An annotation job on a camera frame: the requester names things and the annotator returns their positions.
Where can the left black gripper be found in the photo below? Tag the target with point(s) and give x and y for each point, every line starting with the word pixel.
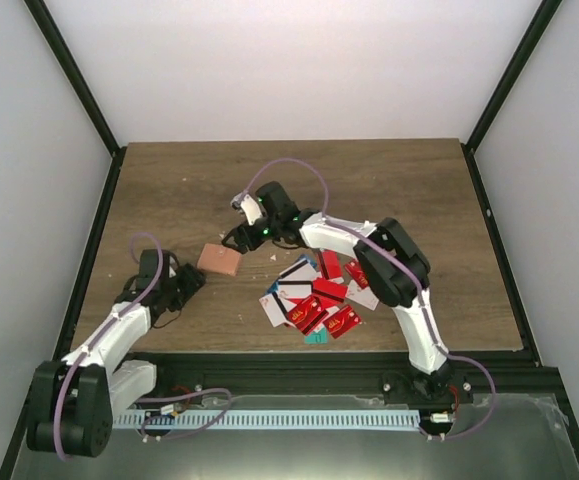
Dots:
pixel 193 281

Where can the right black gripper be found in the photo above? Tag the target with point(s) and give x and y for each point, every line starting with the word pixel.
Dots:
pixel 243 234

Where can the pink card holder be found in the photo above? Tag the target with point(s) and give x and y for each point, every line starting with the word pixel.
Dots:
pixel 219 259

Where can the red vip card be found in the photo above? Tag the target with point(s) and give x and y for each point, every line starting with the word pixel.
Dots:
pixel 307 315
pixel 356 273
pixel 342 321

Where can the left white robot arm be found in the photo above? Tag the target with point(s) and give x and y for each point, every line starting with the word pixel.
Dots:
pixel 74 400

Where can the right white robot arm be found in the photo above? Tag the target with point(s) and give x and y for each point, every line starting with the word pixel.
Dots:
pixel 395 268

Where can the blue card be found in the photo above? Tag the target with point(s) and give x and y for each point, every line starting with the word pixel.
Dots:
pixel 273 288

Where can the white card black stripe upper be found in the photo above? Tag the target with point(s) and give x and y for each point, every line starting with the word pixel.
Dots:
pixel 303 269

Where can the white card black stripe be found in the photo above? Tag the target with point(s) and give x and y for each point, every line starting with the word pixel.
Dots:
pixel 276 308
pixel 303 269

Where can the white card centre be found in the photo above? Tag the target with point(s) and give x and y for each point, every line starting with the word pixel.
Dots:
pixel 294 289

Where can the red card upper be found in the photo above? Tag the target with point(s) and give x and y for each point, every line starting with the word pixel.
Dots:
pixel 330 267

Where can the red card black stripe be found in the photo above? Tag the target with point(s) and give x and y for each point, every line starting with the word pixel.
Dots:
pixel 329 292

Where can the teal card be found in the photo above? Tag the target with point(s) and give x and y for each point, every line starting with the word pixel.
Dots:
pixel 317 337

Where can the red VIP card front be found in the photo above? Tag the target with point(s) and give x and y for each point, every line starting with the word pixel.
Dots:
pixel 342 321

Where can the white card right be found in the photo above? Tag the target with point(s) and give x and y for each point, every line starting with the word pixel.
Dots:
pixel 361 296

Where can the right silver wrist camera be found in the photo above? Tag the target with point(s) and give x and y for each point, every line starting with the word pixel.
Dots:
pixel 248 206

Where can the light blue slotted cable duct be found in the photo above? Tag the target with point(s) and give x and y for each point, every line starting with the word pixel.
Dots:
pixel 373 420

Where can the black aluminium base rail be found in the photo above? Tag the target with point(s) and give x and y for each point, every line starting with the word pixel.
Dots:
pixel 385 374

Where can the left black frame post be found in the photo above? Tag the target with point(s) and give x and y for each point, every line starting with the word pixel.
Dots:
pixel 51 33

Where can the black frame post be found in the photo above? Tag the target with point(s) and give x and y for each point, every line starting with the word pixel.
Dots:
pixel 51 33
pixel 530 39

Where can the right black frame post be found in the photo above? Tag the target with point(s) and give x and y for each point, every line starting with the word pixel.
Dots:
pixel 530 39

